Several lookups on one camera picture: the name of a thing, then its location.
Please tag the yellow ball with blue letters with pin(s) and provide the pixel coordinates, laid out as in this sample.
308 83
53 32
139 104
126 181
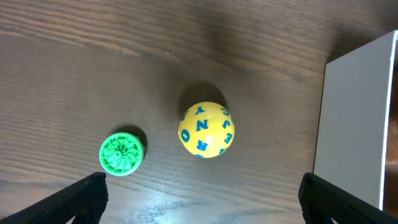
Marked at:
206 129

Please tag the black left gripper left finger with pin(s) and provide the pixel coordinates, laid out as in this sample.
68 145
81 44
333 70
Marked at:
82 202

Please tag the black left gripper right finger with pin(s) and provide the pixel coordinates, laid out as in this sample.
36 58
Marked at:
325 203

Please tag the white cardboard box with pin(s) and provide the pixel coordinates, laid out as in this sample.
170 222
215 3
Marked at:
352 134

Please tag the green round toy disc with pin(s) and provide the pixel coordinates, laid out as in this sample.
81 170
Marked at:
121 154

